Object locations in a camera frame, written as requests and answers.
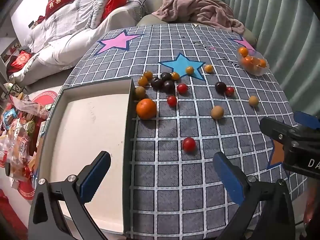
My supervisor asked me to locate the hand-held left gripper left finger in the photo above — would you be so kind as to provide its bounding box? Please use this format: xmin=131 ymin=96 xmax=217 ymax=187
xmin=28 ymin=151 xmax=112 ymax=240

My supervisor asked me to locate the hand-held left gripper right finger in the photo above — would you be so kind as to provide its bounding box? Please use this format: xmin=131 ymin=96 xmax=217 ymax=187
xmin=213 ymin=151 xmax=296 ymax=240

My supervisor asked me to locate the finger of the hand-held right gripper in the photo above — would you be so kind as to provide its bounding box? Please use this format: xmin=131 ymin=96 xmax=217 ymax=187
xmin=259 ymin=117 xmax=301 ymax=143
xmin=293 ymin=111 xmax=320 ymax=131

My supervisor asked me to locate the white cardboard tray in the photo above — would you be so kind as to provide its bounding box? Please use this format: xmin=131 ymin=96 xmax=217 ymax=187
xmin=34 ymin=77 xmax=137 ymax=235

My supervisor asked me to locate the orange mandarin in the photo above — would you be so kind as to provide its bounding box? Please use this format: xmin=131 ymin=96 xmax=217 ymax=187
xmin=136 ymin=98 xmax=157 ymax=120

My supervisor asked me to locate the person's right forearm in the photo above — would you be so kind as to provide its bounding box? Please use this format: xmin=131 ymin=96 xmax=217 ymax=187
xmin=303 ymin=186 xmax=320 ymax=240

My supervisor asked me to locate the grey checked star tablecloth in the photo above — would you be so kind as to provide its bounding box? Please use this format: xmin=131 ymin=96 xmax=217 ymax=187
xmin=64 ymin=23 xmax=308 ymax=240

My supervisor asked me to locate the clear plastic bag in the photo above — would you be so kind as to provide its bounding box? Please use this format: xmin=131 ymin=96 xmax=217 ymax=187
xmin=237 ymin=46 xmax=269 ymax=77

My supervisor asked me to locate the pile of snack packets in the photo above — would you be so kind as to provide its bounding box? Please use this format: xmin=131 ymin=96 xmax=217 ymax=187
xmin=0 ymin=94 xmax=50 ymax=188

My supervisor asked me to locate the red round mat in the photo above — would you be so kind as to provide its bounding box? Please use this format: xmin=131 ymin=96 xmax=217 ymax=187
xmin=31 ymin=91 xmax=60 ymax=106

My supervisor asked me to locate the pale green curtain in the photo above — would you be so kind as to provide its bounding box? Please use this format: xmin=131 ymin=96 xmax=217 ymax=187
xmin=217 ymin=0 xmax=320 ymax=140

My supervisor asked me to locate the white covered sofa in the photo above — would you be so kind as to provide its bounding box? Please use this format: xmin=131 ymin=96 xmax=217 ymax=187
xmin=11 ymin=0 xmax=143 ymax=85

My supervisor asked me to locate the red patterned cushion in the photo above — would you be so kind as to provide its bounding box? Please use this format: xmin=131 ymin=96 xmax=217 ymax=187
xmin=10 ymin=51 xmax=33 ymax=68

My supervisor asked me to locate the pink crumpled blanket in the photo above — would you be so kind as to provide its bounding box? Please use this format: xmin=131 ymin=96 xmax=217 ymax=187
xmin=152 ymin=0 xmax=245 ymax=34

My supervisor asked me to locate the grey striped blanket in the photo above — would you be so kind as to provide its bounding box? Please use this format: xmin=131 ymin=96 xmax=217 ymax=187
xmin=25 ymin=0 xmax=143 ymax=46

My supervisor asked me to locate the plain red pillow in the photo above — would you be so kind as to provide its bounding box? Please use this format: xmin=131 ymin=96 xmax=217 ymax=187
xmin=101 ymin=0 xmax=128 ymax=21

